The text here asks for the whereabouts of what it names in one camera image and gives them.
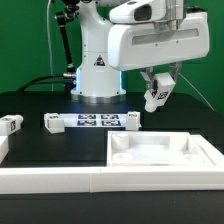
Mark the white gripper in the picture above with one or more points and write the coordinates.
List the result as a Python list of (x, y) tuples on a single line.
[(139, 46)]

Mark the white square table top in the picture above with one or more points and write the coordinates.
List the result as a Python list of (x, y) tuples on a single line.
[(143, 148)]

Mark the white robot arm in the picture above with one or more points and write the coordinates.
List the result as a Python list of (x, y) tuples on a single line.
[(97, 81)]

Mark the fiducial marker sheet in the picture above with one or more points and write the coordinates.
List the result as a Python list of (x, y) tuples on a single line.
[(94, 120)]

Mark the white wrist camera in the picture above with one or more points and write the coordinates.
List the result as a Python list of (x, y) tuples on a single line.
[(138, 11)]

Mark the white right fence wall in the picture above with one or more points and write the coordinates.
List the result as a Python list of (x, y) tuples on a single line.
[(212, 153)]

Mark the white fence wall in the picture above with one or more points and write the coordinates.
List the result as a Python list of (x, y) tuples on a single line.
[(109, 179), (4, 148), (212, 153)]

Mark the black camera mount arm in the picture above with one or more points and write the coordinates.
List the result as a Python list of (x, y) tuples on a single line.
[(62, 18)]

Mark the white front fence wall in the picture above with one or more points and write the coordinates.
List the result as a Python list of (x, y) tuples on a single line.
[(109, 179)]

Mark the white left fence wall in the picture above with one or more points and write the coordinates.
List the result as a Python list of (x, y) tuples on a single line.
[(4, 148)]

